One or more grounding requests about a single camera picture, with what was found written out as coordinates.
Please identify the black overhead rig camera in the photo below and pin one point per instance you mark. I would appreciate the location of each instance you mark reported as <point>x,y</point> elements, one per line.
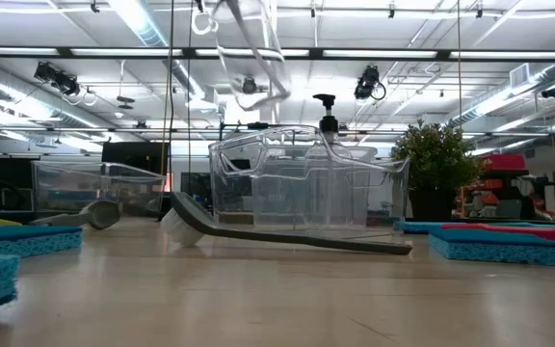
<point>366,83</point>
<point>553,91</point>
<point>58,79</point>
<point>248,87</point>

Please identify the grey round-head dish brush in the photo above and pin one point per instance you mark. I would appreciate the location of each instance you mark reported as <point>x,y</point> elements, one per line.
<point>99,214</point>

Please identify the long grey dish brush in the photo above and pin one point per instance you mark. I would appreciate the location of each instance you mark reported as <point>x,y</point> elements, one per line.
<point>282,237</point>

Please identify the black overhead frame bar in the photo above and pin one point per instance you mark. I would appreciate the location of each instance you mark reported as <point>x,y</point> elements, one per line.
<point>403,53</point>

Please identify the green plant in black pot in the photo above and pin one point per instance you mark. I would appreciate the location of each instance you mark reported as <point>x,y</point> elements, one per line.
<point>434,159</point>

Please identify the red storage bin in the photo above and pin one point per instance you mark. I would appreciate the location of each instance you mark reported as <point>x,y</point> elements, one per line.
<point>504,164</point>

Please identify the black horizontal background bar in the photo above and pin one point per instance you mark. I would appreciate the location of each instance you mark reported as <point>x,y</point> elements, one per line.
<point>258,126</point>

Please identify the large frosted plastic storage bin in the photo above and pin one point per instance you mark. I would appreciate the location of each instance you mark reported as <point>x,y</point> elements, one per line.
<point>287,202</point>

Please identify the red cloth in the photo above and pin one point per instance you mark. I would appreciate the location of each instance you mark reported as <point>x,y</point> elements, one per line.
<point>499,228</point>

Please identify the small clear plastic bin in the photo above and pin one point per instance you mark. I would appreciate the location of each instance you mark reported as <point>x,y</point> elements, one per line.
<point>65,188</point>

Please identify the black monitor screen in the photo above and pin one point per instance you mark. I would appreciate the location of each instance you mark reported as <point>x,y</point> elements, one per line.
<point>133,156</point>

